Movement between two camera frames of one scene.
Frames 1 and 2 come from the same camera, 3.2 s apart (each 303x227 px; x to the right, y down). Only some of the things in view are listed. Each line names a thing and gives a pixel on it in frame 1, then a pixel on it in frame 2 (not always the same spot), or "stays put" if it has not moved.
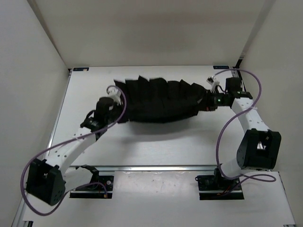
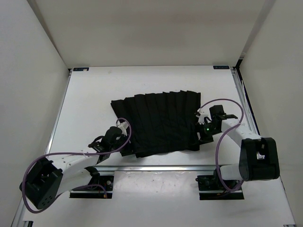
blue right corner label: (221, 67) stays put
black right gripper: (208, 105) → (203, 138)
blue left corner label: (80, 69) stays put
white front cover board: (171, 197) stays put
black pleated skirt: (154, 100) → (161, 123)
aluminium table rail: (146, 168) stays put
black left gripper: (120, 107) → (120, 137)
